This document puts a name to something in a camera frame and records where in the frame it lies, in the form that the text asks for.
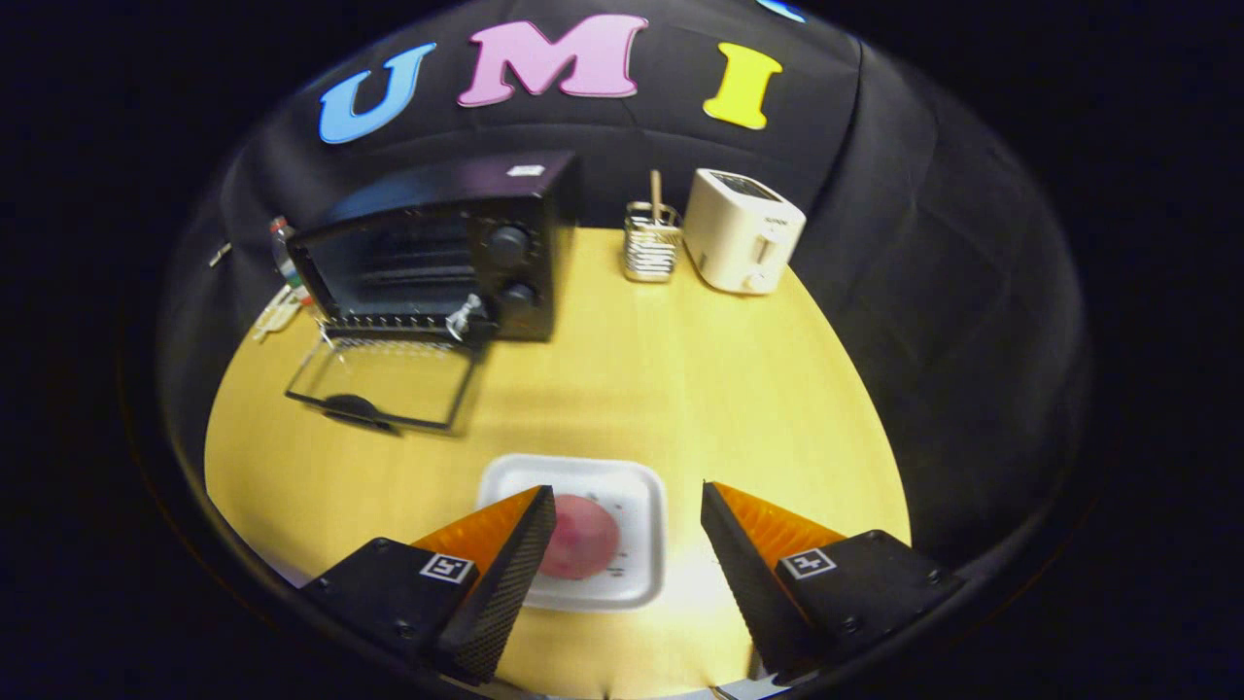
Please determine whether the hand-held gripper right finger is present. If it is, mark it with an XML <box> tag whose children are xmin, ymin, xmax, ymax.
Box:
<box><xmin>701</xmin><ymin>480</ymin><xmax>966</xmax><ymax>682</ymax></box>

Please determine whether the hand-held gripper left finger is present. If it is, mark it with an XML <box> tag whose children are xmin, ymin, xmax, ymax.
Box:
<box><xmin>301</xmin><ymin>484</ymin><xmax>558</xmax><ymax>684</ymax></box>

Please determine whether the red meat patty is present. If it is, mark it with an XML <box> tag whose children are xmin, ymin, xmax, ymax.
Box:
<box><xmin>539</xmin><ymin>494</ymin><xmax>621</xmax><ymax>580</ymax></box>

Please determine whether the white food tray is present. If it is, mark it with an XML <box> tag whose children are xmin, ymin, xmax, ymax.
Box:
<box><xmin>476</xmin><ymin>453</ymin><xmax>669</xmax><ymax>612</ymax></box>

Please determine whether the black toaster oven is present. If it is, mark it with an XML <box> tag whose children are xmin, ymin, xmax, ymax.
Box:
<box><xmin>284</xmin><ymin>151</ymin><xmax>584</xmax><ymax>436</ymax></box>

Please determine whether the white bread toaster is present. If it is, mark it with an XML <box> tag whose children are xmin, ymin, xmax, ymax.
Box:
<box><xmin>683</xmin><ymin>168</ymin><xmax>808</xmax><ymax>296</ymax></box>

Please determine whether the pale sticks bundle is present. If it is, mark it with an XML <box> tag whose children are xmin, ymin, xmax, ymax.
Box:
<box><xmin>253</xmin><ymin>287</ymin><xmax>314</xmax><ymax>343</ymax></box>

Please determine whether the colourful small bottle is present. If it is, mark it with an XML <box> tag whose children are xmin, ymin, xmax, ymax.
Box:
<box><xmin>270</xmin><ymin>216</ymin><xmax>304</xmax><ymax>290</ymax></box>

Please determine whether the white cord loop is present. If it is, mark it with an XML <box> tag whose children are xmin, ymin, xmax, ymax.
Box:
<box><xmin>445</xmin><ymin>295</ymin><xmax>487</xmax><ymax>341</ymax></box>

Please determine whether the metal wire utensil holder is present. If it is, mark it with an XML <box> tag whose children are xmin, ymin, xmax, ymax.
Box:
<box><xmin>622</xmin><ymin>201</ymin><xmax>683</xmax><ymax>284</ymax></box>

